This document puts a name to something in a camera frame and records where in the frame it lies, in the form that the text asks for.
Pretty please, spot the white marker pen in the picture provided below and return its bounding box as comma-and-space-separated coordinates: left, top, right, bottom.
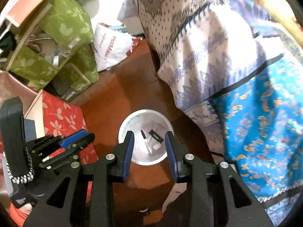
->
141, 130, 152, 154

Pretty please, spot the small white black bottle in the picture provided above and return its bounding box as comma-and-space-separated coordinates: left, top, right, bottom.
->
147, 130, 163, 151

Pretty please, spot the white plastic trash bin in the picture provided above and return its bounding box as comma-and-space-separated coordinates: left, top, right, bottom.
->
118, 109, 174, 166

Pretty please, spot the white slipper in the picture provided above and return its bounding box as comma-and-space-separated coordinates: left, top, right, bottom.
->
162, 182, 187, 213

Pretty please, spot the red floral box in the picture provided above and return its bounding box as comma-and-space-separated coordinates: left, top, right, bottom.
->
25, 89, 99, 166

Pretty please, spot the white plastic shopping bag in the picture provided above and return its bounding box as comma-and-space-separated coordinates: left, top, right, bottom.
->
91, 24, 136, 72

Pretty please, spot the blue patchwork bedspread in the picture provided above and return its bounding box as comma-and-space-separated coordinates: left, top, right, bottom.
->
118, 0, 302, 226

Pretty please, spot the green leaf fabric bag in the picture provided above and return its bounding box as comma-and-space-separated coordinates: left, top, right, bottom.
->
1, 0, 99, 102

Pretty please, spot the orange cardboard box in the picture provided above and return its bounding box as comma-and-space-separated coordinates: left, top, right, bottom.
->
4, 0, 70, 28

